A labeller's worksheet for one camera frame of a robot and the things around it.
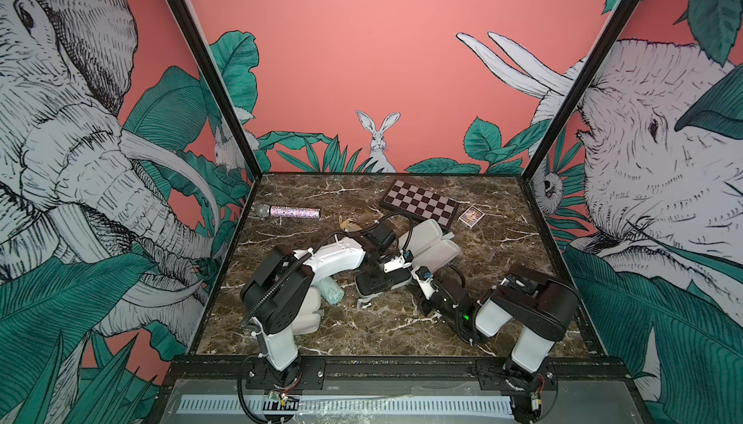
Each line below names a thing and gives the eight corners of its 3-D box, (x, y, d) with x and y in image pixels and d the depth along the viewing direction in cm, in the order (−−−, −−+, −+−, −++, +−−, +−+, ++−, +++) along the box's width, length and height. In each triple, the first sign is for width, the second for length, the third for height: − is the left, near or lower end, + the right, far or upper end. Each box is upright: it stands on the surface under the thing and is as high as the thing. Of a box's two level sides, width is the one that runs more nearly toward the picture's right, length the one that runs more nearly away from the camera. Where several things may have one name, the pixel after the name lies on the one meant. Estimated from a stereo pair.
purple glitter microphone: (259, 218, 108) (255, 211, 105) (262, 211, 111) (259, 204, 107) (319, 222, 108) (317, 215, 104) (321, 214, 110) (319, 208, 107)
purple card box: (457, 220, 109) (458, 217, 107) (470, 207, 113) (472, 204, 112) (471, 230, 106) (472, 227, 104) (484, 216, 110) (486, 213, 109)
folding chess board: (379, 206, 112) (379, 202, 110) (392, 183, 120) (392, 178, 118) (450, 230, 105) (451, 226, 103) (458, 203, 113) (460, 199, 111)
